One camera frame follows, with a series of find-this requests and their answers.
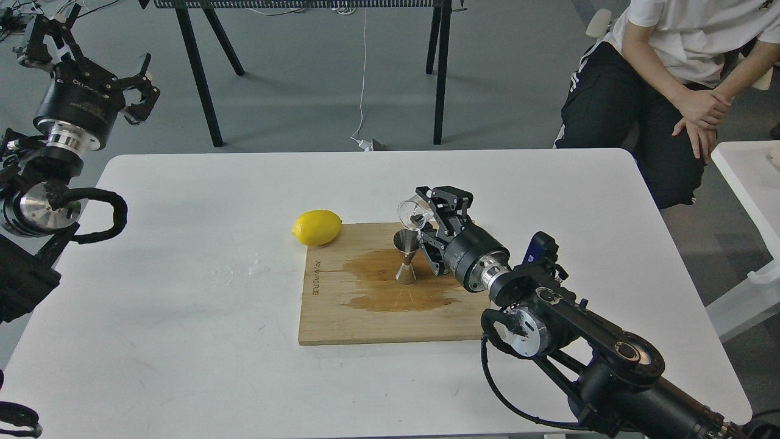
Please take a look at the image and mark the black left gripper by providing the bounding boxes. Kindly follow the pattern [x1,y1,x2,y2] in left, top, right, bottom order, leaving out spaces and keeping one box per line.
[18,3,160,150]

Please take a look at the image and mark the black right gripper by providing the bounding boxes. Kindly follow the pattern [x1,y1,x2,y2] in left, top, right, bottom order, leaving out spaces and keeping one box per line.
[416,186,511,293]

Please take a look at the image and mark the clear glass measuring cup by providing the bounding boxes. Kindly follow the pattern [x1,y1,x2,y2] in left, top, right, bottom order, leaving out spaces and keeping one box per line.
[397,195,434,232]

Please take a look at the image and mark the steel double jigger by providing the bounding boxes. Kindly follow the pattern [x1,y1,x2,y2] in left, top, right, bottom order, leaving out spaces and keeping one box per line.
[393,229,420,285]

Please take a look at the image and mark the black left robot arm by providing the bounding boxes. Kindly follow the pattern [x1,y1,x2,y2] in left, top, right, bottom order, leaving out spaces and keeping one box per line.
[1,4,160,323]

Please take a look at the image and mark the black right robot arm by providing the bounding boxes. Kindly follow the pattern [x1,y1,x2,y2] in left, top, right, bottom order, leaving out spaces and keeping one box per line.
[399,186,778,438]

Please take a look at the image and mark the wooden cutting board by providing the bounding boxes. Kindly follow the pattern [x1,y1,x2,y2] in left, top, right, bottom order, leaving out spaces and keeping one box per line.
[298,223,491,346]

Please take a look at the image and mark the yellow lemon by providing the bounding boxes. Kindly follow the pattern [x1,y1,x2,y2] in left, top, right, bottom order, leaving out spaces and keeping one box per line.
[291,210,342,246]

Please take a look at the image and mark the seated person white shirt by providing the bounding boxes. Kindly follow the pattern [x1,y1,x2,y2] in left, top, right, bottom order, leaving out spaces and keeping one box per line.
[554,1,779,209]

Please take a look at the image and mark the black cables on floor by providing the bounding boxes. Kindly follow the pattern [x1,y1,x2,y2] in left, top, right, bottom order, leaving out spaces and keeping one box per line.
[0,0,122,43]

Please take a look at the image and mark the white power cable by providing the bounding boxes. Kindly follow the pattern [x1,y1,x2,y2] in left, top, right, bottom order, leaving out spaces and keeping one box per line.
[350,6,387,152]

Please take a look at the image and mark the black metal frame table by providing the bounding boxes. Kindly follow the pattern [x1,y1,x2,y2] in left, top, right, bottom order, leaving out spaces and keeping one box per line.
[139,1,464,150]

